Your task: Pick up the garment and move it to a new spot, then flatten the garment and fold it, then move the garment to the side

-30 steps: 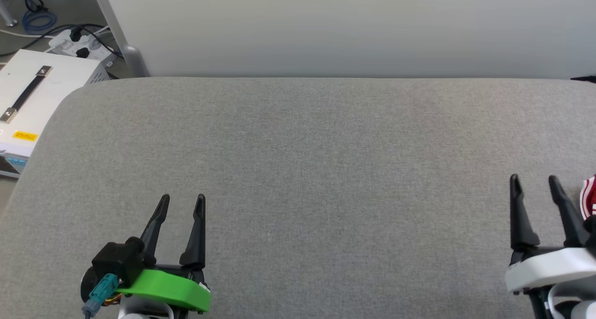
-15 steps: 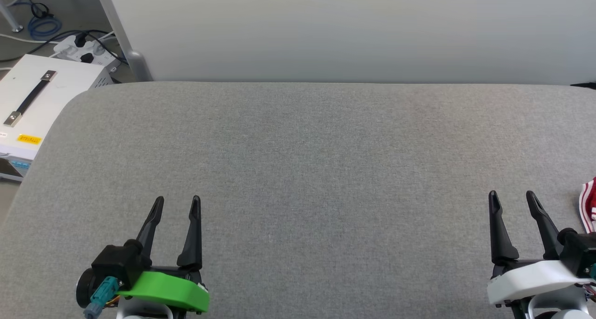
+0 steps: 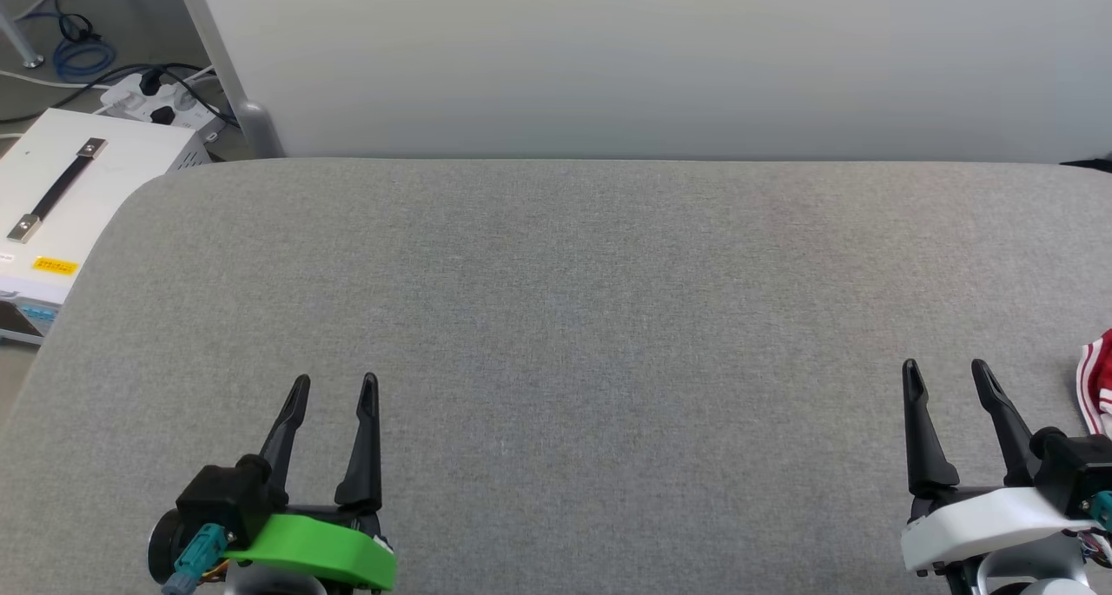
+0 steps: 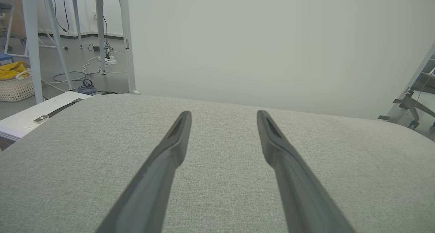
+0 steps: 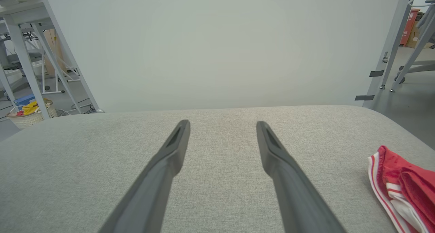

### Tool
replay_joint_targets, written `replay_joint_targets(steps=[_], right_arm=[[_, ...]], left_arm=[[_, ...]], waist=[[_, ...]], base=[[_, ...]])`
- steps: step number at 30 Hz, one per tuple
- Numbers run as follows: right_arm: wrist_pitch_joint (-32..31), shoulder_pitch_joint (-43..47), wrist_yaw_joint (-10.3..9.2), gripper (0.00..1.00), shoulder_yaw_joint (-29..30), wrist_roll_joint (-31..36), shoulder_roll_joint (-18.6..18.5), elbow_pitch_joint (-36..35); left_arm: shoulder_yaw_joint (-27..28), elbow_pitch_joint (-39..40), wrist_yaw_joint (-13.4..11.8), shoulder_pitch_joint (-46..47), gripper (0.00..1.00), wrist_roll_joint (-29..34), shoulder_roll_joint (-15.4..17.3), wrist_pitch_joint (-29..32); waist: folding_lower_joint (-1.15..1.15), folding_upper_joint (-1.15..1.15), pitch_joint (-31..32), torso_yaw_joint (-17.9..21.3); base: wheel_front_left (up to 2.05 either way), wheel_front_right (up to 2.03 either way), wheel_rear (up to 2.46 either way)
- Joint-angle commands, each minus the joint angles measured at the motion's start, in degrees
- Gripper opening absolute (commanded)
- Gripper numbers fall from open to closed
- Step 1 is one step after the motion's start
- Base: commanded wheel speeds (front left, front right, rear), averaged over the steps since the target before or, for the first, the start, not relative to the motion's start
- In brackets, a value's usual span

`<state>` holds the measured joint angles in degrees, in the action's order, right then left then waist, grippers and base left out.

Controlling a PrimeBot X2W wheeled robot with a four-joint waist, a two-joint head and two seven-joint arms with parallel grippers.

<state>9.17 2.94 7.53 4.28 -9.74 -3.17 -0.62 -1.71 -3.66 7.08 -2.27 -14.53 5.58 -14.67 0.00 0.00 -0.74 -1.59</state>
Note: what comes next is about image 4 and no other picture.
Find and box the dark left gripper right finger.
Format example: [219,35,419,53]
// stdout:
[257,110,355,233]

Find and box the white slanted frame leg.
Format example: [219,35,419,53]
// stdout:
[387,43,435,119]

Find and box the white partition panel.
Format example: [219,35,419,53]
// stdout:
[117,0,435,120]

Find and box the yellow cloth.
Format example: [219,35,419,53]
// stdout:
[0,61,30,80]

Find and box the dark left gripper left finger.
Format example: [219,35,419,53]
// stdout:
[95,111,192,233]

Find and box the black strap box handle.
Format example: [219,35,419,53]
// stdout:
[33,98,84,124]

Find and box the white floor cable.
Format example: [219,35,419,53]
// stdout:
[41,51,128,92]

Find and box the grey wheeled stand base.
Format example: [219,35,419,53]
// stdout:
[378,88,435,131]

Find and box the white metal table leg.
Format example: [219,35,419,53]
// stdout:
[70,0,84,49]
[41,0,75,91]
[21,0,44,104]
[95,0,107,75]

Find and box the white woven laundry basket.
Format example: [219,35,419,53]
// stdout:
[0,70,35,102]

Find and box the white metal equipment box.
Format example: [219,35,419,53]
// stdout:
[0,91,92,142]

